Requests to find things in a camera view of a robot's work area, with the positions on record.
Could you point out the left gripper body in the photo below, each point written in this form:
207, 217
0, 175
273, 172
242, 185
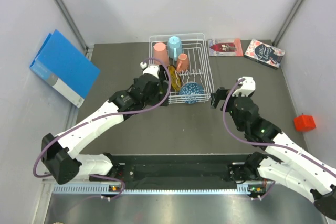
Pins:
152, 100

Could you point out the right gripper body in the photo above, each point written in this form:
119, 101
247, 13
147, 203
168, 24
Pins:
222, 95

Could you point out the blue triangle pattern bowl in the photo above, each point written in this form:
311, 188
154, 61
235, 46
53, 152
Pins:
191, 92

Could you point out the yellow patterned plate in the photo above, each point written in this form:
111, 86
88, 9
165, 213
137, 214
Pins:
175, 78

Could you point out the salmon dotted mug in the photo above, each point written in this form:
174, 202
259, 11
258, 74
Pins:
182, 62

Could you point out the lime green plate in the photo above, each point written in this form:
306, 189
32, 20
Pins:
161, 81

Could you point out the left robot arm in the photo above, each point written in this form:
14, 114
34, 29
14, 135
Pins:
62, 155

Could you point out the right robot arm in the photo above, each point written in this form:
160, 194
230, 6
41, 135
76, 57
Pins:
284, 162

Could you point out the tall pink cup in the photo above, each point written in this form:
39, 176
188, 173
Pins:
161, 55

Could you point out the red thin book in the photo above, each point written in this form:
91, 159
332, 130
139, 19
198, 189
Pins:
225, 47

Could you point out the light blue mug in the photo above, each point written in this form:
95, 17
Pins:
174, 47

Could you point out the floral paperback book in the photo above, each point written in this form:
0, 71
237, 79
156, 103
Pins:
264, 54

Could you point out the orange red cube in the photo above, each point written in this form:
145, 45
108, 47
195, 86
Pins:
304, 123

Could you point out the blue folder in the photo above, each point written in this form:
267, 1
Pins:
60, 64

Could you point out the white wire dish rack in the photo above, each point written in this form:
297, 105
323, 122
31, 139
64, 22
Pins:
199, 71

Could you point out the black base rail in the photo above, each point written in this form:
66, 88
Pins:
187, 171

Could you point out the slotted cable duct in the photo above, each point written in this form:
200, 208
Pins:
107, 189

